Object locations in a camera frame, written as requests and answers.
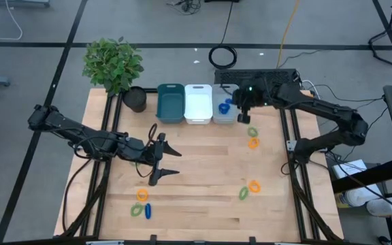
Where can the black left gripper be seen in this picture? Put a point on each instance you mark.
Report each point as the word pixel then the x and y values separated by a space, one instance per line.
pixel 134 149

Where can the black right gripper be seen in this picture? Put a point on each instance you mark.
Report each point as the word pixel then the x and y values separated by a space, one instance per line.
pixel 254 95

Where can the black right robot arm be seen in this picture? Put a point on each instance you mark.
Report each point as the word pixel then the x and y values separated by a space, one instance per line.
pixel 318 105

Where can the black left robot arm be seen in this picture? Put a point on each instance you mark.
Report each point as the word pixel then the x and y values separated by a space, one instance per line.
pixel 63 126

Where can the grey plastic bin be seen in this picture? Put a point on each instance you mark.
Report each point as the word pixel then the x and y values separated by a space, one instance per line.
pixel 225 119

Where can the black vented computer case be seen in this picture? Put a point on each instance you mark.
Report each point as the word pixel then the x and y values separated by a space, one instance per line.
pixel 237 75

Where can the white plastic bin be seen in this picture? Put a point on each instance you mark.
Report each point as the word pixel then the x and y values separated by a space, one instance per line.
pixel 198 102

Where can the teal plastic bin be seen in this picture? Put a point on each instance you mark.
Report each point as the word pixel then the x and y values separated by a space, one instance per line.
pixel 170 102

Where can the silver mounting plate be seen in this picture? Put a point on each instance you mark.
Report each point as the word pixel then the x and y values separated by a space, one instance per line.
pixel 290 145

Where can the black plant pot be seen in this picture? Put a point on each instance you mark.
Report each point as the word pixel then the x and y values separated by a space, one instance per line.
pixel 135 100

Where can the black table clamp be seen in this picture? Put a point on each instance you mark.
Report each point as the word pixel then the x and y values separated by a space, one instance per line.
pixel 252 240
pixel 153 238

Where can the black floor box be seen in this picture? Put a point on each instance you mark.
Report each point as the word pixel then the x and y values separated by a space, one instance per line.
pixel 221 1

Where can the green artificial plant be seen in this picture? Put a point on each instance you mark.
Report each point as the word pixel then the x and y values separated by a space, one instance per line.
pixel 111 64

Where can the white paper box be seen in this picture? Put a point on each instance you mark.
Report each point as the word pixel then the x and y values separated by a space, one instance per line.
pixel 349 168

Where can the yellow packet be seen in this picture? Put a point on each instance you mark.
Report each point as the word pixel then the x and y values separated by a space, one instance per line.
pixel 342 200

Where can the black metal beam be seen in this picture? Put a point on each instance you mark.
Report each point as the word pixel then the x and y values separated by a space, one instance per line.
pixel 369 177

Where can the white paper towel roll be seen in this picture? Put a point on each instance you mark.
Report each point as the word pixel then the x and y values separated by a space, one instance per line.
pixel 362 197

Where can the white plastic object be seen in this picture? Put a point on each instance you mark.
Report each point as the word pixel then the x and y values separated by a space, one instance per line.
pixel 383 207

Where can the grey cart base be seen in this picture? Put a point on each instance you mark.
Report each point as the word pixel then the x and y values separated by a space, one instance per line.
pixel 19 2

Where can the black aluminium table frame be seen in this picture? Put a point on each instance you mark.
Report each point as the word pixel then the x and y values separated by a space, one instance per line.
pixel 99 217

